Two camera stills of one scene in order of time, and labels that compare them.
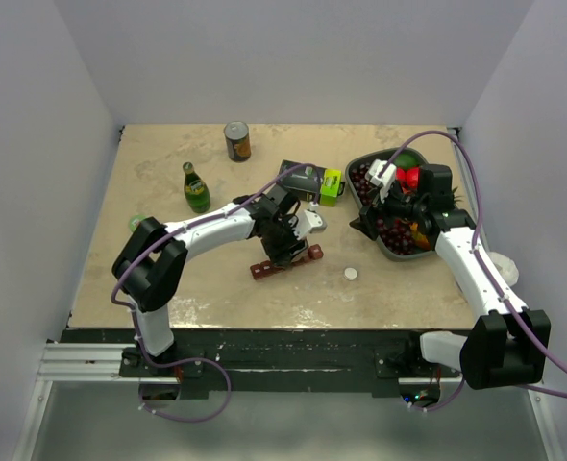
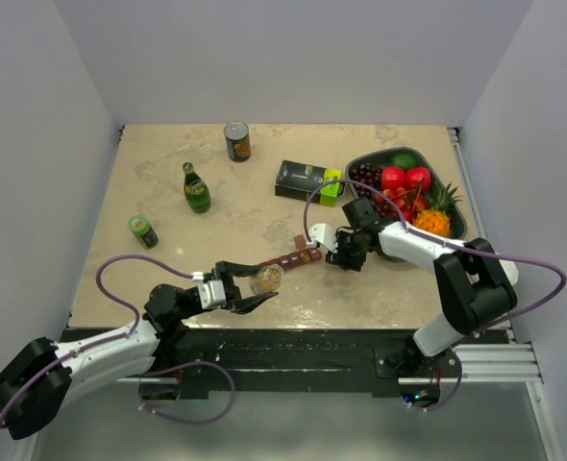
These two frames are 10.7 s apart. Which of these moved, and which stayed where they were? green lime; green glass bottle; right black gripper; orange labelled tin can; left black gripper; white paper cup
Moved: left black gripper; right black gripper
Stayed: white paper cup; green glass bottle; orange labelled tin can; green lime
